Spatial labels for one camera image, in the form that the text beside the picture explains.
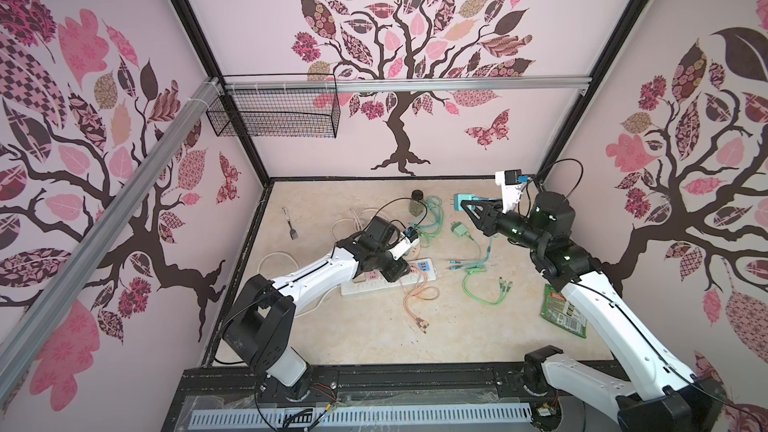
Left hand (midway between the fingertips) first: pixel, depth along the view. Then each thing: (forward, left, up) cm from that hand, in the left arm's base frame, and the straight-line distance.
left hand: (401, 268), depth 85 cm
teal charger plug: (+5, -13, +26) cm, 30 cm away
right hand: (+5, -15, +26) cm, 30 cm away
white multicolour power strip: (+1, -6, -5) cm, 8 cm away
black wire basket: (+46, +40, +25) cm, 65 cm away
